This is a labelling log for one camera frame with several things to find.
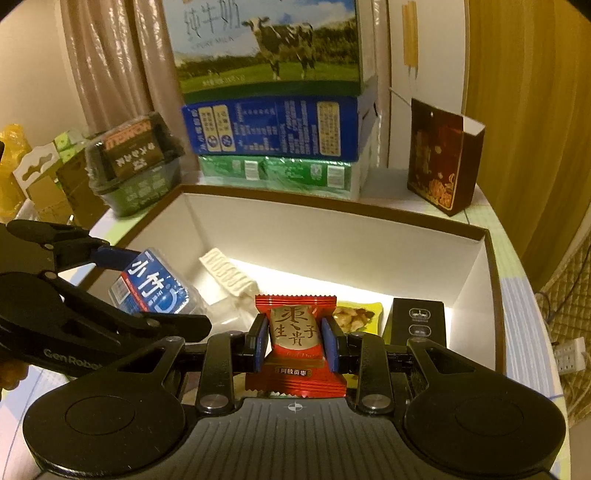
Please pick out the beige curtain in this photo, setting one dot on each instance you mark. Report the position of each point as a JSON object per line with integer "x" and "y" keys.
{"x": 115, "y": 55}

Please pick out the blue dental floss pack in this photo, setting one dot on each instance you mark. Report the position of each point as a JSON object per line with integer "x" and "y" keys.
{"x": 152, "y": 286}

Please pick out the yellow wooden door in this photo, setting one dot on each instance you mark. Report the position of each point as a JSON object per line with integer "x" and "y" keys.
{"x": 531, "y": 138}

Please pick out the blue carton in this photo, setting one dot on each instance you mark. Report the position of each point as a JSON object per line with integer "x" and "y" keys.
{"x": 277, "y": 127}

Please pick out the red candy packet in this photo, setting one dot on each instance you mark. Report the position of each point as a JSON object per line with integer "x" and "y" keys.
{"x": 295, "y": 332}

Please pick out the green tissue packs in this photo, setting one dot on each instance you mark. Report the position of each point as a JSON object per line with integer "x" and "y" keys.
{"x": 69, "y": 143}

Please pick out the white chair back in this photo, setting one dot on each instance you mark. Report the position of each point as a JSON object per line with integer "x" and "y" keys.
{"x": 37, "y": 166}

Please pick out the green carton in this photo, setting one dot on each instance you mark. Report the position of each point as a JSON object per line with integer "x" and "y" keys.
{"x": 286, "y": 175}

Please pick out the dark green noodle bowl pack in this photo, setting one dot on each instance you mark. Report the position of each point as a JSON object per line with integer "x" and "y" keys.
{"x": 134, "y": 170}

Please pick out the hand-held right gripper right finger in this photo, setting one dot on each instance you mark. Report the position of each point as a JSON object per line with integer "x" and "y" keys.
{"x": 328, "y": 344}

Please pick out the yellow snack packet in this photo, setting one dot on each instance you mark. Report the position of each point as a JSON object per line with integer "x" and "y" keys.
{"x": 358, "y": 316}

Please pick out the cow print milk carton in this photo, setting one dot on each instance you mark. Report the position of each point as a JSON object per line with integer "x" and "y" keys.
{"x": 268, "y": 46}

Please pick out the white power strip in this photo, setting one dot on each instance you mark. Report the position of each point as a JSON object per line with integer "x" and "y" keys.
{"x": 569, "y": 355}

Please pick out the black product box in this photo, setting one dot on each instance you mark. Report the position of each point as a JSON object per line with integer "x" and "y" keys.
{"x": 418, "y": 318}

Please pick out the yellow plastic bag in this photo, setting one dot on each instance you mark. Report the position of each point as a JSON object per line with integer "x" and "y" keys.
{"x": 11, "y": 170}

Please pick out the yellow wall hanging strip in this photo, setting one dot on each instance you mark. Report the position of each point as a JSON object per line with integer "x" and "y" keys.
{"x": 409, "y": 37}

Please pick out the tall brown cardboard carton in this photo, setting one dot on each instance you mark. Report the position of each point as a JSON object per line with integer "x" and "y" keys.
{"x": 76, "y": 184}

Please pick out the dark brown paper bag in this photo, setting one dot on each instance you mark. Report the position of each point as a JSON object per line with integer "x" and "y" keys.
{"x": 438, "y": 157}

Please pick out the brown cardboard box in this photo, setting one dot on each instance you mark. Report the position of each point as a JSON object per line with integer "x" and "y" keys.
{"x": 346, "y": 244}

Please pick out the small brown cardboard carton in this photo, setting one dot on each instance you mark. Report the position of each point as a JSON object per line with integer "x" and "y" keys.
{"x": 48, "y": 198}

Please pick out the person's left hand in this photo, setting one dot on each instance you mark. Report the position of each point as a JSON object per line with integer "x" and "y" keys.
{"x": 11, "y": 374}

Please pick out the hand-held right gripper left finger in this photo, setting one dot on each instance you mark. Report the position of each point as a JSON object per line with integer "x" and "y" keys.
{"x": 261, "y": 344}

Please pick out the checked cloth desktop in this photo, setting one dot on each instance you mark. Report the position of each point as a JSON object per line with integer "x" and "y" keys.
{"x": 521, "y": 323}

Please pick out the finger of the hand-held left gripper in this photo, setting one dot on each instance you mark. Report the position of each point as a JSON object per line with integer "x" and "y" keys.
{"x": 138, "y": 325}
{"x": 115, "y": 257}

